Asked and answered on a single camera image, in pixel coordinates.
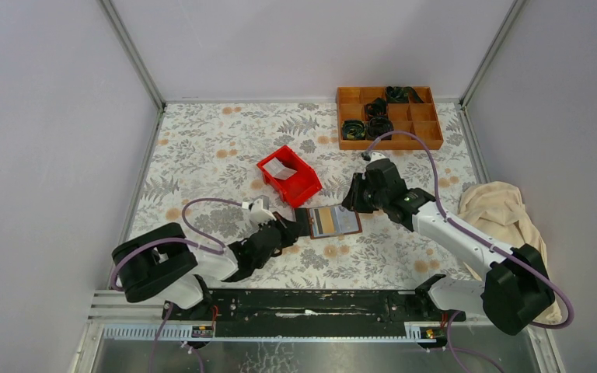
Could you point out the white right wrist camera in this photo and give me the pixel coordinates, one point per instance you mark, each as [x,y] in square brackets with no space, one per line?
[370,157]

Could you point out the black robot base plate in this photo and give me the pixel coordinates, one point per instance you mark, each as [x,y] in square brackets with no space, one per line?
[259,313]

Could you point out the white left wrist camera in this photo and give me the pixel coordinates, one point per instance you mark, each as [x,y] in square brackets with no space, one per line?
[259,210]

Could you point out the red plastic bin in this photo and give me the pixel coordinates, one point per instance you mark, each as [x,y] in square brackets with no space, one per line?
[296,190]

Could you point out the floral patterned table mat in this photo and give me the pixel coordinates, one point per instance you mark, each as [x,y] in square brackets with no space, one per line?
[205,162]

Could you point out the orange card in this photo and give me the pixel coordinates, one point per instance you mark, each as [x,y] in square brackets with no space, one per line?
[323,222]

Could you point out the beige crumpled cloth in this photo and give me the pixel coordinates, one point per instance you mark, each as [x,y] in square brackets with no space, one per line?
[498,210]

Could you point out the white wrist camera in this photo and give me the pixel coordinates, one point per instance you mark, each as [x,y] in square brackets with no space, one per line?
[370,157]
[259,210]

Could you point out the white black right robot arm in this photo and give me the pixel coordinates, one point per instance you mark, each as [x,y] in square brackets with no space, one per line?
[514,288]

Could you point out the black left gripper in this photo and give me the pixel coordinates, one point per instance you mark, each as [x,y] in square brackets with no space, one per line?
[289,231]

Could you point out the brown leather card holder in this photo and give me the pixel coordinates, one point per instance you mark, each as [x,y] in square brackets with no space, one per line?
[310,215]

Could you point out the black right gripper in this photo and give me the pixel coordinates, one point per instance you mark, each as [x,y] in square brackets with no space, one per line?
[352,200]

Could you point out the light blue card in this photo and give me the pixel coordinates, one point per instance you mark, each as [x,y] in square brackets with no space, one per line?
[346,221]

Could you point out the stack of credit cards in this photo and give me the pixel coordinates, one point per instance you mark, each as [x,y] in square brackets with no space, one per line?
[278,170]

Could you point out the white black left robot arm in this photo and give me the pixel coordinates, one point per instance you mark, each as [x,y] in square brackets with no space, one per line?
[164,264]

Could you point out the dark floral rolled cloth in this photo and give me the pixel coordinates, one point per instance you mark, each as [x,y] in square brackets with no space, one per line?
[353,130]

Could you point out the wooden compartment tray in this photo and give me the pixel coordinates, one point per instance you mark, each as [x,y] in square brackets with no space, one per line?
[410,120]

